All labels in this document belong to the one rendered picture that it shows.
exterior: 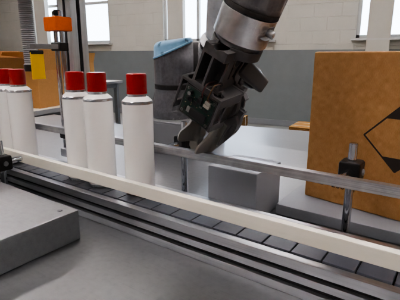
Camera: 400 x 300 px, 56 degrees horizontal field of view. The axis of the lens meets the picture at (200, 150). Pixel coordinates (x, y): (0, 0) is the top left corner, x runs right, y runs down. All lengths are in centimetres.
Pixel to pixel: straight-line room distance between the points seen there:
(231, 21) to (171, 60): 64
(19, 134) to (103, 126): 28
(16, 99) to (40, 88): 176
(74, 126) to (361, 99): 50
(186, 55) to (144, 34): 619
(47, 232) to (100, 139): 18
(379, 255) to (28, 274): 43
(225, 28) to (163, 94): 67
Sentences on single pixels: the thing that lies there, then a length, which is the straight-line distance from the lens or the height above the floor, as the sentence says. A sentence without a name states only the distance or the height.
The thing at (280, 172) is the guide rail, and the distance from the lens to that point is 55.
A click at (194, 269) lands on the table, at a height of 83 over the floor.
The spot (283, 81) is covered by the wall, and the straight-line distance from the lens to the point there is 622.
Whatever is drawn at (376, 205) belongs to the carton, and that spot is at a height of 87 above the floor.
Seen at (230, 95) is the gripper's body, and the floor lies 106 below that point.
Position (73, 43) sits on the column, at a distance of 96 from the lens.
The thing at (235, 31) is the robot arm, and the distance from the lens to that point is 49.
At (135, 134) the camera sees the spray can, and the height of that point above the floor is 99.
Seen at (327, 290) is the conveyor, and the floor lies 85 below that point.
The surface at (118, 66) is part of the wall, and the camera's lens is 766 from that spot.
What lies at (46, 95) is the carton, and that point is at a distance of 270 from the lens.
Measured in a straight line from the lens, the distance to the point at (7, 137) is 97.
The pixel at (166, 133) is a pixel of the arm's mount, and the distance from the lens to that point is 111.
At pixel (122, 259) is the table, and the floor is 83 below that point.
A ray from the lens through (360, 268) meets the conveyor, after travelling 48.
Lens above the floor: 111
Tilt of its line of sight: 14 degrees down
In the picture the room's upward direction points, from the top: straight up
